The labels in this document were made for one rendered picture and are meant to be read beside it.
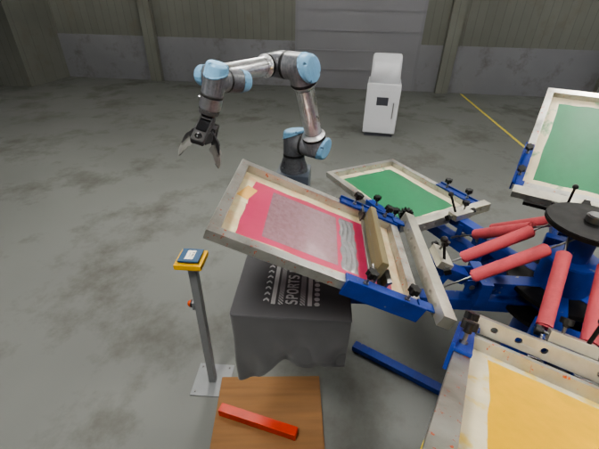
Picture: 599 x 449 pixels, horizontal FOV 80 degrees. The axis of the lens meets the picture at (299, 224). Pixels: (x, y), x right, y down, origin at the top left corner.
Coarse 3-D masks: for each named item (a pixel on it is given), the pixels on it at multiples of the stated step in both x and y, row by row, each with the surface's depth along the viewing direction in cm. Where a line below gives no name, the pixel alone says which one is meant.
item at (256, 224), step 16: (256, 208) 138; (240, 224) 126; (256, 224) 130; (272, 224) 134; (288, 224) 138; (256, 240) 123; (272, 240) 126; (288, 240) 130; (304, 240) 135; (320, 240) 139; (336, 240) 144; (304, 256) 127; (320, 256) 131; (336, 256) 135
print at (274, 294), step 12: (276, 276) 160; (288, 276) 160; (300, 276) 160; (276, 288) 154; (288, 288) 154; (300, 288) 154; (312, 288) 154; (264, 300) 147; (276, 300) 147; (288, 300) 147; (300, 300) 147; (312, 300) 148
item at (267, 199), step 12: (264, 192) 151; (276, 192) 155; (252, 204) 140; (264, 204) 143; (276, 204) 147; (288, 204) 151; (300, 204) 156; (312, 204) 160; (288, 216) 143; (300, 216) 147; (312, 216) 151; (324, 216) 156; (336, 216) 160; (312, 228) 144; (324, 228) 148; (336, 228) 152; (360, 228) 161; (360, 240) 152
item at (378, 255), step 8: (368, 216) 155; (376, 216) 152; (368, 224) 152; (376, 224) 146; (368, 232) 148; (376, 232) 141; (368, 240) 145; (376, 240) 137; (376, 248) 134; (384, 248) 133; (376, 256) 131; (384, 256) 128; (376, 264) 128; (384, 264) 125
